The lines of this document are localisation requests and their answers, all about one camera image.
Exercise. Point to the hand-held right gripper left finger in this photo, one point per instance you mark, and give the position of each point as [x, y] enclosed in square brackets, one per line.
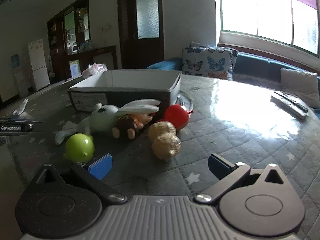
[101, 167]

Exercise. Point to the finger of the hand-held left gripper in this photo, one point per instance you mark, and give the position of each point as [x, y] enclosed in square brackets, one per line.
[33, 127]

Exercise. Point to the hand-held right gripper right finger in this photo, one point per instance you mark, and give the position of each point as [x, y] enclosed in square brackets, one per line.
[218, 165]

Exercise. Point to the green apple toy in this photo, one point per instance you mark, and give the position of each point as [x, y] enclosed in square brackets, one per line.
[79, 147]

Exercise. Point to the doll figure with red buns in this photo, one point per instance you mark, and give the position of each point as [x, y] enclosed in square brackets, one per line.
[126, 128]

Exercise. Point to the white rabbit toy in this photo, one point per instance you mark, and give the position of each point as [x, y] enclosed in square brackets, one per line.
[103, 120]

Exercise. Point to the white-lined cardboard box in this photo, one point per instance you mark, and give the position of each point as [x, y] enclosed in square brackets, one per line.
[120, 96]

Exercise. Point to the crumpled white tissue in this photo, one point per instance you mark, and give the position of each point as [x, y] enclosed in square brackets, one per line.
[21, 107]

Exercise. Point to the white drawer unit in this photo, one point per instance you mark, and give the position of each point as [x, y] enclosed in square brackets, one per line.
[20, 81]

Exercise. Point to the white refrigerator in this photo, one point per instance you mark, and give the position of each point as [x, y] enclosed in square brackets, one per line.
[38, 65]

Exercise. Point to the round red toy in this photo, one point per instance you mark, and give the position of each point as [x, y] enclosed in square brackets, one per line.
[176, 117]

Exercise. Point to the white plastic bag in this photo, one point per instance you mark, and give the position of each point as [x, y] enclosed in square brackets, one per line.
[96, 69]

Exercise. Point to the dark wooden cabinet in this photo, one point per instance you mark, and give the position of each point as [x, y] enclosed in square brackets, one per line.
[58, 42]

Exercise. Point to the grey remote control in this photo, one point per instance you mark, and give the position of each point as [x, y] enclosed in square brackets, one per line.
[286, 107]

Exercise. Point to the dark remote control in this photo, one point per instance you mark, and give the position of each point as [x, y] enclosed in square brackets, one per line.
[292, 99]

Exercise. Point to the butterfly print cushion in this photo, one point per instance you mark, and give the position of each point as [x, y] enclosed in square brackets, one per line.
[207, 62]

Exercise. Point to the dark blue sofa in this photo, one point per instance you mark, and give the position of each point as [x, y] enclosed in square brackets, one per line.
[255, 66]

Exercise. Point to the blue plastic chair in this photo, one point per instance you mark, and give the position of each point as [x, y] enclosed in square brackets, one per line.
[165, 64]

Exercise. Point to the white pillow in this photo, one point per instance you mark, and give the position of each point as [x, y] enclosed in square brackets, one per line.
[298, 83]

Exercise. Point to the dark wooden door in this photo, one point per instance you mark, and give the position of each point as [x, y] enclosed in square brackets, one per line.
[130, 30]

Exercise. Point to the large window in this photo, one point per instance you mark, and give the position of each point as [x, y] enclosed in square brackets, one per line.
[272, 12]

